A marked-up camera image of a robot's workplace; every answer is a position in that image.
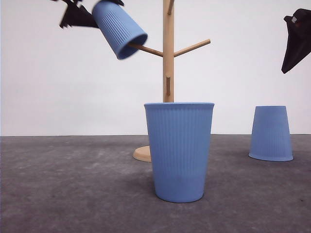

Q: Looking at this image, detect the black gripper finger cup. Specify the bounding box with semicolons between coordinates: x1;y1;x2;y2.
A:
60;0;99;28

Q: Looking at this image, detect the same gripper black finger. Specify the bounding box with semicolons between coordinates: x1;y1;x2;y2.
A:
100;0;125;5

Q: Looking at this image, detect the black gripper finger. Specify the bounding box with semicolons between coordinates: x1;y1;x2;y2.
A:
281;8;311;74

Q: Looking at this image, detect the blue ribbed cup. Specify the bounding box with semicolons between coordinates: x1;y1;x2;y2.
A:
92;1;148;59
249;105;293;162
145;102;214;203

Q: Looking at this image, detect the wooden mug tree stand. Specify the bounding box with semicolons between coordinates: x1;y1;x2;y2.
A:
128;0;211;162

